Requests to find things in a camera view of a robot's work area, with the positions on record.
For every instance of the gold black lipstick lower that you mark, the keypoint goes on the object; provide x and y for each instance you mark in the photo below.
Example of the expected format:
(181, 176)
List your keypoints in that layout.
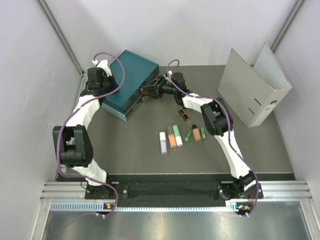
(184, 115)

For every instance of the aluminium rail frame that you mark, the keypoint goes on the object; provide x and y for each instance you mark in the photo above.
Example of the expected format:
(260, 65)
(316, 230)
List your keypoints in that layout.
(287, 191)

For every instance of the green mascara tube left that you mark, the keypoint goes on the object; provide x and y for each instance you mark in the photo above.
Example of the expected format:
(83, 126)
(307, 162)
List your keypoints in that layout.
(188, 136)

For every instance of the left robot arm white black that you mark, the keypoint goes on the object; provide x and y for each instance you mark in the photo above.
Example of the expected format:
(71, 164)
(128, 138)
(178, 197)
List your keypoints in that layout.
(73, 147)

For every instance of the teal drawer organizer box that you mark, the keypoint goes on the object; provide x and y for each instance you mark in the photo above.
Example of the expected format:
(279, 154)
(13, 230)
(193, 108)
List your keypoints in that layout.
(127, 101)

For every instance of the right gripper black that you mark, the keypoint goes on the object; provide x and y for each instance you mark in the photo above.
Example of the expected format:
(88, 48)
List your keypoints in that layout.
(158, 93)

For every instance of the green mascara tube right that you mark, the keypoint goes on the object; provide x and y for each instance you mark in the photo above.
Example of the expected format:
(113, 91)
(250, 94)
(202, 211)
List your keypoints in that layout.
(203, 133)

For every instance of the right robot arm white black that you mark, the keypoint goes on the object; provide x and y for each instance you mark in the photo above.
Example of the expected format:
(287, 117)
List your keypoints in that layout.
(218, 123)

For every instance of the green mascara tube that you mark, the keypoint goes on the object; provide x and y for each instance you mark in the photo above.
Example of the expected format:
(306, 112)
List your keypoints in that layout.
(188, 136)
(203, 133)

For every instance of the green tube white cap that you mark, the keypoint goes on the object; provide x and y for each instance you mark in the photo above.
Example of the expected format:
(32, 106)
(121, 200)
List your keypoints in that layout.
(177, 135)

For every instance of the orange tube grey cap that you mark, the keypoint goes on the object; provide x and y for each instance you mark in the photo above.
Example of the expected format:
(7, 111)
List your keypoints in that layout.
(171, 137)

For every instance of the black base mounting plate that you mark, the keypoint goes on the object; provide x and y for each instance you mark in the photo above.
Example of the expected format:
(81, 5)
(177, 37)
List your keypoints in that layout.
(218, 186)

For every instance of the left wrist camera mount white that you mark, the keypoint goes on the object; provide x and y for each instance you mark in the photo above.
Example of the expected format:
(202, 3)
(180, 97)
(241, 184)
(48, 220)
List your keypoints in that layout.
(103, 64)

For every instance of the foundation bottle black cap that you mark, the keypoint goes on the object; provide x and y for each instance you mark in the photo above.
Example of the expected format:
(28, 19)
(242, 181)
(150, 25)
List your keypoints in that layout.
(196, 133)

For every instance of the grey ring binder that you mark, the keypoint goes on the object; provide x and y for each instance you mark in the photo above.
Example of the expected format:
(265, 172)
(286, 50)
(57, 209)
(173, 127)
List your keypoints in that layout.
(253, 92)

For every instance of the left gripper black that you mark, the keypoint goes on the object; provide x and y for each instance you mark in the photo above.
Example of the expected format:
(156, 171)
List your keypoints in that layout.
(111, 79)

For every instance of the white lavender tube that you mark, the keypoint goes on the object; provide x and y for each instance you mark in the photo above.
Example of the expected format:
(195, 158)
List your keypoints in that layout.
(163, 143)

